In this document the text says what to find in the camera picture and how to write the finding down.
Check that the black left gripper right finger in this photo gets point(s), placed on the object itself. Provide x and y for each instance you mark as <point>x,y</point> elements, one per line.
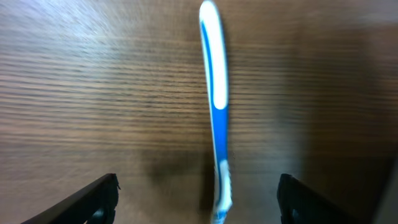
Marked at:
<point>299,204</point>

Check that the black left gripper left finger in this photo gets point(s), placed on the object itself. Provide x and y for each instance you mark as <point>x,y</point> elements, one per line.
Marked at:
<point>94,204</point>

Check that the blue white toothbrush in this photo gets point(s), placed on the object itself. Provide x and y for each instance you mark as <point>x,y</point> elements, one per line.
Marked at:
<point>216,72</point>

